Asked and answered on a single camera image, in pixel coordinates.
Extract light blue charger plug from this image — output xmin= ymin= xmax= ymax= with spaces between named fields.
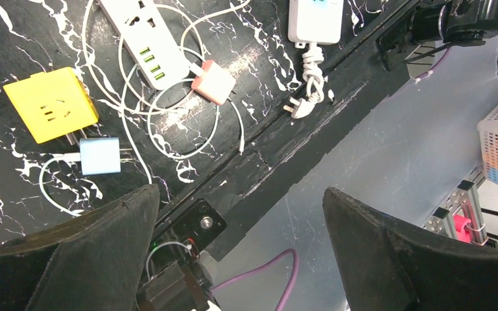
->
xmin=79 ymin=137 xmax=121 ymax=176

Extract yellow cube socket adapter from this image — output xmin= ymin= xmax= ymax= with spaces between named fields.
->
xmin=3 ymin=67 xmax=99 ymax=144

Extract pink charger plug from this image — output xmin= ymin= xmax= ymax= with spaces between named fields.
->
xmin=191 ymin=60 xmax=236 ymax=105

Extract large white power strip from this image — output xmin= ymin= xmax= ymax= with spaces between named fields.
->
xmin=288 ymin=0 xmax=344 ymax=45

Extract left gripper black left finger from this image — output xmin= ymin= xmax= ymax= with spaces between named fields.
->
xmin=0 ymin=185 xmax=160 ymax=310

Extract mint green thin cable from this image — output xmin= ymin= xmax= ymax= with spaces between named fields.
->
xmin=38 ymin=0 xmax=250 ymax=218

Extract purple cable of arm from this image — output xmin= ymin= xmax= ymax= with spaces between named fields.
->
xmin=210 ymin=249 xmax=299 ymax=311
xmin=414 ymin=47 xmax=452 ymax=84

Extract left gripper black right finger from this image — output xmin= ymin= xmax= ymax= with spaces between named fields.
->
xmin=323 ymin=187 xmax=498 ymax=310

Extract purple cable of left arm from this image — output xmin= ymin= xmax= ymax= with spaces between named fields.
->
xmin=210 ymin=249 xmax=299 ymax=311

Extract white cord of large strip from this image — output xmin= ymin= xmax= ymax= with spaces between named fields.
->
xmin=283 ymin=41 xmax=328 ymax=120

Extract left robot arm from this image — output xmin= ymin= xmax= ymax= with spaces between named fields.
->
xmin=0 ymin=185 xmax=498 ymax=310

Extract pink thin cable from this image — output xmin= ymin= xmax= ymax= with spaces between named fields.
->
xmin=145 ymin=77 xmax=246 ymax=162

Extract small white USB power strip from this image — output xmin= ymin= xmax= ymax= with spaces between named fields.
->
xmin=99 ymin=0 xmax=189 ymax=91

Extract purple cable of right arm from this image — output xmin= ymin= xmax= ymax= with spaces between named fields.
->
xmin=414 ymin=47 xmax=452 ymax=84

